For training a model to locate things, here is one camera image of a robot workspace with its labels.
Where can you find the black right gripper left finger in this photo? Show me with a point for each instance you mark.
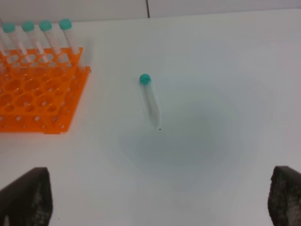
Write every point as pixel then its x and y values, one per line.
pixel 27 201

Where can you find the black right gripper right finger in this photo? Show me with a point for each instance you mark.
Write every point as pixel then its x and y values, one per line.
pixel 284 200

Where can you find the clear test tube teal cap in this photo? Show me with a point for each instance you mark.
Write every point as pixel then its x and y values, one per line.
pixel 150 100

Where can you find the orange test tube rack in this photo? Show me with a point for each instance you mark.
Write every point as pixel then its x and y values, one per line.
pixel 37 96

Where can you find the racked test tube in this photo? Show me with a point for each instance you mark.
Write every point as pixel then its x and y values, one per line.
pixel 10 29
pixel 29 28
pixel 2 44
pixel 46 27
pixel 66 26

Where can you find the racked test tube far right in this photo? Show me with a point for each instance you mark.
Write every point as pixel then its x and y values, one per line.
pixel 66 26

